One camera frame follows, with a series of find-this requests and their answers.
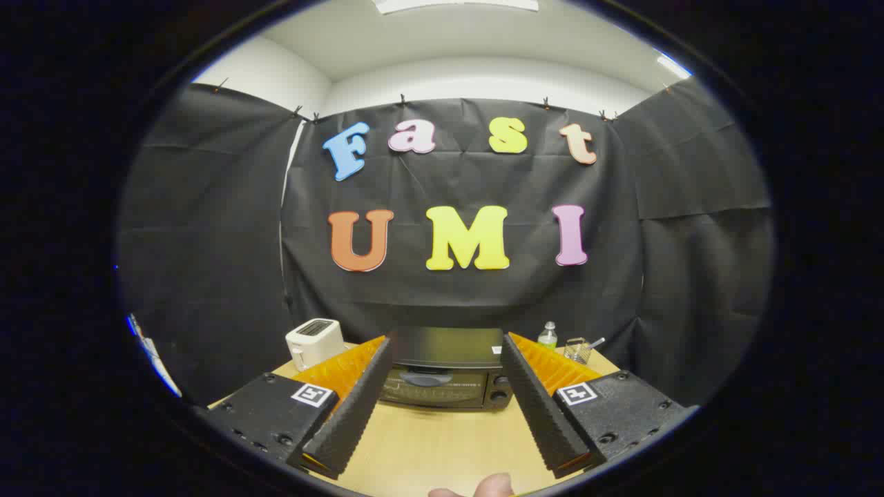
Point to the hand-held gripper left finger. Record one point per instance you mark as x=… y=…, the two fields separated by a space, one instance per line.
x=359 y=404

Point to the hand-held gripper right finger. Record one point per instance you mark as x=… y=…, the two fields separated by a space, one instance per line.
x=535 y=404

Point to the black toaster oven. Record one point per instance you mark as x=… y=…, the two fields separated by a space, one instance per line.
x=445 y=348

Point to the white pop-up toaster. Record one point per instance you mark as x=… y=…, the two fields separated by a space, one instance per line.
x=314 y=342

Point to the clear bottle with green label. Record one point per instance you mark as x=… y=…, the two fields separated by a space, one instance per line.
x=548 y=337

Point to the metal spoon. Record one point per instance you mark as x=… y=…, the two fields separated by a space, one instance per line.
x=597 y=342

